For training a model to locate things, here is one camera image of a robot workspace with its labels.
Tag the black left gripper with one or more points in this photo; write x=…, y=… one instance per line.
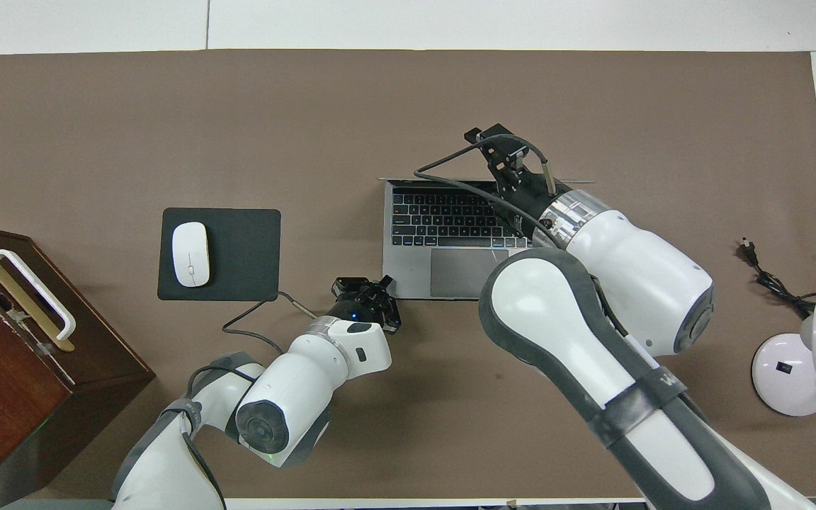
x=358, y=310

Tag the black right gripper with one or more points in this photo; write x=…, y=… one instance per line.
x=514, y=180

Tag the silver laptop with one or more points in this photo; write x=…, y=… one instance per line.
x=415, y=269

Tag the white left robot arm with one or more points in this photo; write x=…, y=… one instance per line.
x=295, y=382

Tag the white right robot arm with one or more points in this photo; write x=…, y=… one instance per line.
x=627, y=269

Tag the black mouse pad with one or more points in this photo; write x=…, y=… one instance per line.
x=245, y=255

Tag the white computer mouse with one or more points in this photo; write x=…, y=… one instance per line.
x=190, y=255

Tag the brown table mat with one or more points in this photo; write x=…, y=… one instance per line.
x=238, y=113

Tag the dark wooden box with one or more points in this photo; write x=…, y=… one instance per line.
x=18, y=397

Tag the white desk lamp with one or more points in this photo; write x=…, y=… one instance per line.
x=783, y=375

